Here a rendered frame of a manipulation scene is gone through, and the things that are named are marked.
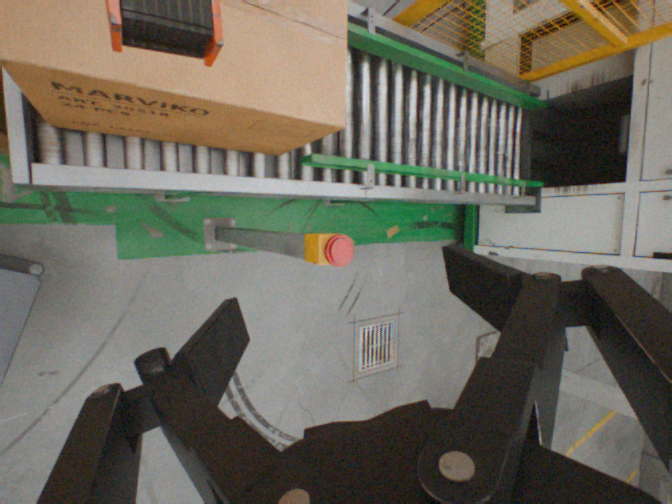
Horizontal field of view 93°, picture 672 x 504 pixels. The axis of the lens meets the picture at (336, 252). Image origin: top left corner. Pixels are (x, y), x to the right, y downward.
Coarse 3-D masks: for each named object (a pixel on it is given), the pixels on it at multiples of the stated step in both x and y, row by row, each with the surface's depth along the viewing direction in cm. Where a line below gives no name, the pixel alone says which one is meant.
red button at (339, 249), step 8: (328, 240) 67; (336, 240) 67; (344, 240) 68; (328, 248) 66; (336, 248) 67; (344, 248) 68; (352, 248) 69; (328, 256) 67; (336, 256) 67; (344, 256) 68; (352, 256) 70; (336, 264) 68; (344, 264) 69
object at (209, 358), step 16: (224, 304) 19; (208, 320) 16; (224, 320) 17; (240, 320) 19; (192, 336) 15; (208, 336) 15; (224, 336) 17; (240, 336) 19; (192, 352) 13; (208, 352) 14; (224, 352) 16; (240, 352) 18; (192, 368) 13; (208, 368) 14; (224, 368) 16; (208, 384) 14; (224, 384) 15
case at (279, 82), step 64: (0, 0) 44; (64, 0) 47; (256, 0) 63; (320, 0) 70; (0, 64) 46; (64, 64) 48; (128, 64) 52; (192, 64) 57; (256, 64) 64; (320, 64) 71; (128, 128) 78; (192, 128) 78; (256, 128) 78; (320, 128) 77
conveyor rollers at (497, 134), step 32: (352, 64) 124; (384, 64) 131; (352, 96) 125; (384, 96) 132; (416, 96) 142; (448, 96) 156; (480, 96) 171; (352, 128) 126; (384, 128) 134; (416, 128) 144; (448, 128) 158; (480, 128) 172; (512, 128) 186; (96, 160) 83; (128, 160) 87; (224, 160) 102; (256, 160) 106; (288, 160) 112; (384, 160) 135; (416, 160) 146; (448, 160) 159; (480, 160) 174; (512, 160) 188; (480, 192) 175; (512, 192) 195
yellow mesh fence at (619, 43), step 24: (432, 0) 122; (552, 0) 124; (576, 0) 122; (600, 0) 124; (648, 0) 123; (408, 24) 137; (456, 24) 139; (504, 24) 139; (600, 24) 137; (624, 24) 139; (552, 48) 159; (600, 48) 159; (624, 48) 155; (528, 72) 192; (552, 72) 181
